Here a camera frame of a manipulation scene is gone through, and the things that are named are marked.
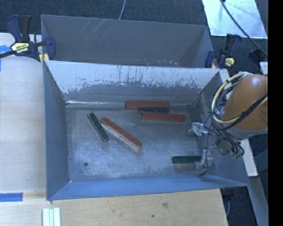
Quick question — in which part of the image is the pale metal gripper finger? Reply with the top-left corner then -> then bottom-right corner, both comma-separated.
188,122 -> 211,137
194,149 -> 214,170

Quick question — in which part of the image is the dark green flat block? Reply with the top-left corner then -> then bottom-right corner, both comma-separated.
171,155 -> 203,164
138,106 -> 170,114
87,112 -> 110,143

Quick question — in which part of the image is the red-brown flat block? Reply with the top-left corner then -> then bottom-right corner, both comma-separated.
125,101 -> 171,110
141,112 -> 187,123
100,117 -> 143,153

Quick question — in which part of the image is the grey metal bin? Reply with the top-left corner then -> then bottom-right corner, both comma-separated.
40,14 -> 251,201

